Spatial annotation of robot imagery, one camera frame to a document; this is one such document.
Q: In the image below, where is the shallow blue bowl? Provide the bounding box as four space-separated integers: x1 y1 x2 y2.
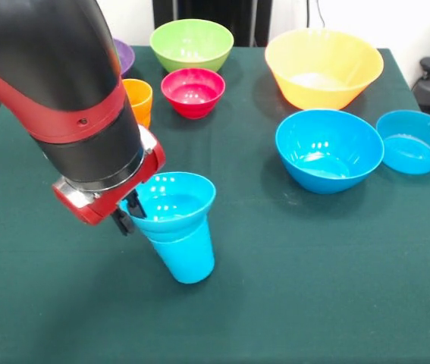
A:
375 109 430 176

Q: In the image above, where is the black wall cable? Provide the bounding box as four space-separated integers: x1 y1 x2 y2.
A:
304 0 328 31

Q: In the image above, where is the dark green tablecloth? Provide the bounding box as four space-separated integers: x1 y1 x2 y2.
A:
0 44 430 364

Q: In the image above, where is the orange cup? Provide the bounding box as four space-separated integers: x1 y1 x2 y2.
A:
122 78 154 130

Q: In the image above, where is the purple bowl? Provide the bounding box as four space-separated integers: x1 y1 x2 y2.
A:
112 37 136 77

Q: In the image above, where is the large blue bowl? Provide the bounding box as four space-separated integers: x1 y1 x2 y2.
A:
275 108 385 195

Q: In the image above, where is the large yellow bowl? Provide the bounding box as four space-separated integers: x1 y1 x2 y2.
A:
264 29 385 111

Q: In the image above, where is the green bowl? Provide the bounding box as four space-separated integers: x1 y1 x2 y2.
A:
149 18 235 74

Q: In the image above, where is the blue cup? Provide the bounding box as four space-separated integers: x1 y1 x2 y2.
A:
149 218 216 285

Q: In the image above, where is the pink red bowl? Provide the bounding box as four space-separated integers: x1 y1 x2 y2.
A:
160 67 227 120

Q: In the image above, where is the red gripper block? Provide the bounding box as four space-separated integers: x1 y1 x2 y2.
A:
52 124 167 237

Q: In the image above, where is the small ribbed teal bowl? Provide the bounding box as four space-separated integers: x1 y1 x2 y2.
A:
118 171 218 243

